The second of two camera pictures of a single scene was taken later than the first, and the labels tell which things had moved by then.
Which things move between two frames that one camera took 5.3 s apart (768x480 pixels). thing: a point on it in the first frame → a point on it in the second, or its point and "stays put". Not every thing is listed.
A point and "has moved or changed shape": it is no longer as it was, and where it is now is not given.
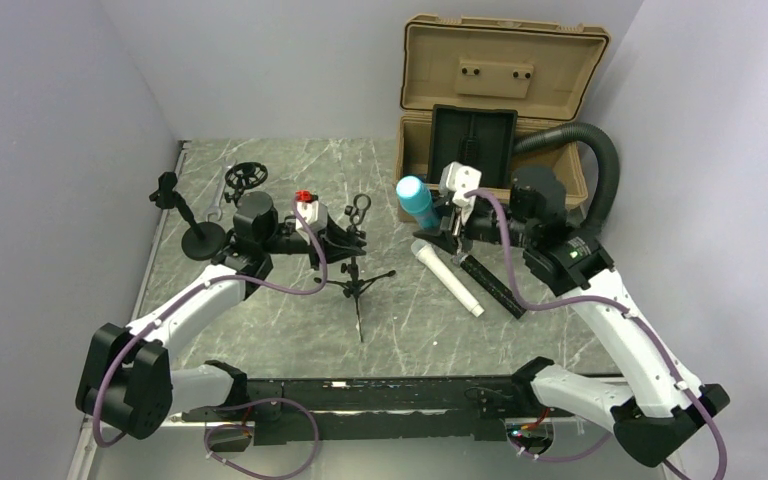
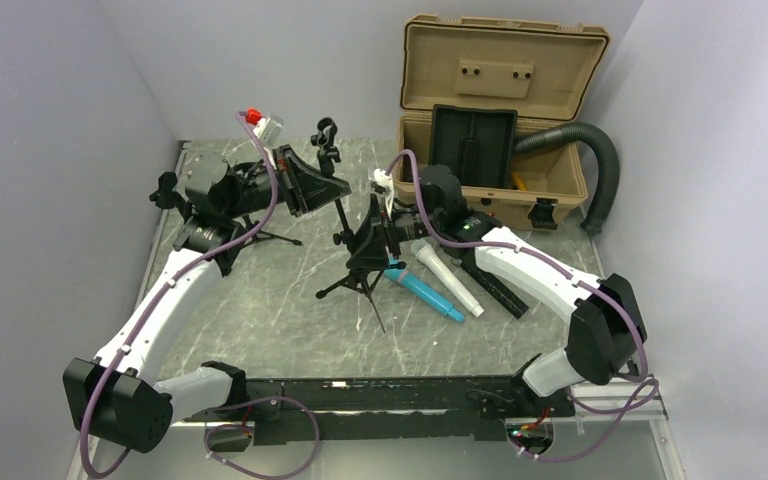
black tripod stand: x=355 y=282 → x=324 y=137
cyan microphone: x=415 y=199 has moved or changed shape
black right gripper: x=443 y=239 → x=372 y=253
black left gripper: x=335 y=252 → x=307 y=187
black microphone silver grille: x=499 y=290 stays put
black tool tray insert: x=478 y=138 stays put
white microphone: x=421 y=248 stays put
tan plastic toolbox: x=544 y=71 stays put
